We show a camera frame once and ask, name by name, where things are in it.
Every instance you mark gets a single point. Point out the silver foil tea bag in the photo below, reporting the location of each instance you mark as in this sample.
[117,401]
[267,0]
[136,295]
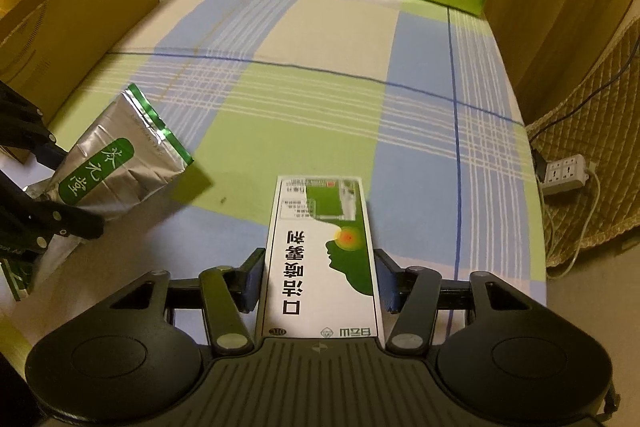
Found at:
[115,157]

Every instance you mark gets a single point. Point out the large cardboard box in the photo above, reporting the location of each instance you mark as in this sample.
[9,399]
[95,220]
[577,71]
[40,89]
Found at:
[75,22]

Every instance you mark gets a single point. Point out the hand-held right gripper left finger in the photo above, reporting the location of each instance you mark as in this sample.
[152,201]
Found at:
[250,282]

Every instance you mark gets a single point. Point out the white power strip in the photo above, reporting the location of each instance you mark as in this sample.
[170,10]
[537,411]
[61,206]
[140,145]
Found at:
[565,174]

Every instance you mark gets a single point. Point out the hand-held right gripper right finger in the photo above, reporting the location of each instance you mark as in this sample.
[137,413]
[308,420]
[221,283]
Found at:
[387,282]

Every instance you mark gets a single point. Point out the plaid cloth desktop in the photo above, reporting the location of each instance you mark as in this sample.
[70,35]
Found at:
[325,107]

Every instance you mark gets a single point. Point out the chair with quilted cover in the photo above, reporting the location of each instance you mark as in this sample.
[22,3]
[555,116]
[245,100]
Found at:
[600,117]

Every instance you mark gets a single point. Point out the green leaf pattern pouch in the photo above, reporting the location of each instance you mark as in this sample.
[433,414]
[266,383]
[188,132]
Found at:
[17,279]

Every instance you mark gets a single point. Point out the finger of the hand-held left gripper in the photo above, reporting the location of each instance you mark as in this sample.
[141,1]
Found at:
[30,127]
[60,222]

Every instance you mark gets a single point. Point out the green and white medicine box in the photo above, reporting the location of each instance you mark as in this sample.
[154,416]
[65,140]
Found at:
[320,267]

